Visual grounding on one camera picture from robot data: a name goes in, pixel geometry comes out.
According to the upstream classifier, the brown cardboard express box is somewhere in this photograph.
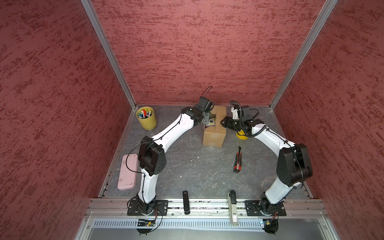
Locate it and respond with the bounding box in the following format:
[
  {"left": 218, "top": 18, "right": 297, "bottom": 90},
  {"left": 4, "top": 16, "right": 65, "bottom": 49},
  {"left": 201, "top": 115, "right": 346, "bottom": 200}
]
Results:
[{"left": 203, "top": 106, "right": 227, "bottom": 148}]

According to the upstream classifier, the red black utility knife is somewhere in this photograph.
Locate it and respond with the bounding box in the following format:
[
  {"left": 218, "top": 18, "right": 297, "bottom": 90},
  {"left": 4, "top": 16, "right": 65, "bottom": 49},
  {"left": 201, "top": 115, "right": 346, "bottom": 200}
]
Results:
[{"left": 233, "top": 146, "right": 242, "bottom": 173}]

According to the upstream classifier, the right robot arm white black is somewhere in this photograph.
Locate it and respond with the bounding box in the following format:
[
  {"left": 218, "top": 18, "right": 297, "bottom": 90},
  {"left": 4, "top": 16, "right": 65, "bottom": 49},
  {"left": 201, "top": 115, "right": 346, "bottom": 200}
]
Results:
[{"left": 221, "top": 117, "right": 313, "bottom": 216}]

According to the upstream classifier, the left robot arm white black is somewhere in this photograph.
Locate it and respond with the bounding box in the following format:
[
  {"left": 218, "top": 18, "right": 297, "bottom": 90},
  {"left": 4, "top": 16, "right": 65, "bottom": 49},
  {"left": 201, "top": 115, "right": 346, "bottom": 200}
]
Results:
[{"left": 137, "top": 104, "right": 214, "bottom": 215}]

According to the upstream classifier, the yellow pen cup right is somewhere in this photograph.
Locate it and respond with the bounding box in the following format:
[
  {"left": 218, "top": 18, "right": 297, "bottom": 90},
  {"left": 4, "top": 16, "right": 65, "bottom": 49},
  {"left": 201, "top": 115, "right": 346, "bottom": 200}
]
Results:
[{"left": 236, "top": 130, "right": 248, "bottom": 140}]

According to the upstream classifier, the yellow pen cup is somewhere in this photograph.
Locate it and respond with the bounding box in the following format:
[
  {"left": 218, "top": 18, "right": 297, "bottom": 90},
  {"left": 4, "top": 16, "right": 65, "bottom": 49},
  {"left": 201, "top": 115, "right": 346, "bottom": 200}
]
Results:
[
  {"left": 236, "top": 130, "right": 248, "bottom": 140},
  {"left": 136, "top": 107, "right": 157, "bottom": 131}
]

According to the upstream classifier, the yellow pen cup left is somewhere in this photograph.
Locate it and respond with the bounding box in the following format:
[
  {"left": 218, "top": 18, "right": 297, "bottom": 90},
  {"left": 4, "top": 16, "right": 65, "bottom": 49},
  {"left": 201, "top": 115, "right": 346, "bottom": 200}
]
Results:
[{"left": 136, "top": 107, "right": 157, "bottom": 131}]

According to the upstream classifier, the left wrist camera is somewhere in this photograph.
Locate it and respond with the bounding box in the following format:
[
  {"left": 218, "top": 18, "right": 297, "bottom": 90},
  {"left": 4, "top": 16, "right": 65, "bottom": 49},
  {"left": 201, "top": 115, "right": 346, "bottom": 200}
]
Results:
[{"left": 196, "top": 96, "right": 215, "bottom": 113}]

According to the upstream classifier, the grey black clamp handle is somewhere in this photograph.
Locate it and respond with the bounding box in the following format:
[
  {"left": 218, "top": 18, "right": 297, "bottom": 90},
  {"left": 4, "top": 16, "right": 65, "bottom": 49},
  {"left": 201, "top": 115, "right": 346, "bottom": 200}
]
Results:
[{"left": 228, "top": 190, "right": 238, "bottom": 226}]

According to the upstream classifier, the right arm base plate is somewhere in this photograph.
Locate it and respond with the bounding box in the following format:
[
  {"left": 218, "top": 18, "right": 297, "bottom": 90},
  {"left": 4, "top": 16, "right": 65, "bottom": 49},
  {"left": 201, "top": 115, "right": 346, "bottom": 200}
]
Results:
[{"left": 245, "top": 199, "right": 287, "bottom": 217}]

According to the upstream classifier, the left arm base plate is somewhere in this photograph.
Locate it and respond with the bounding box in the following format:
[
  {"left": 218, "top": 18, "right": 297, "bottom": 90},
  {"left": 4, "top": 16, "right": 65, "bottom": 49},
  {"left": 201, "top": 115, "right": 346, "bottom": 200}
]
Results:
[{"left": 127, "top": 200, "right": 169, "bottom": 217}]

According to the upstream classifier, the aluminium frame rail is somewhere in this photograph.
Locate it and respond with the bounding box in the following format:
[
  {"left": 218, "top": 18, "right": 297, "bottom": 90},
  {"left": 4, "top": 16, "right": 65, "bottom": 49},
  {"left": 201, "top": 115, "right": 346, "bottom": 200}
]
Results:
[{"left": 86, "top": 198, "right": 329, "bottom": 219}]

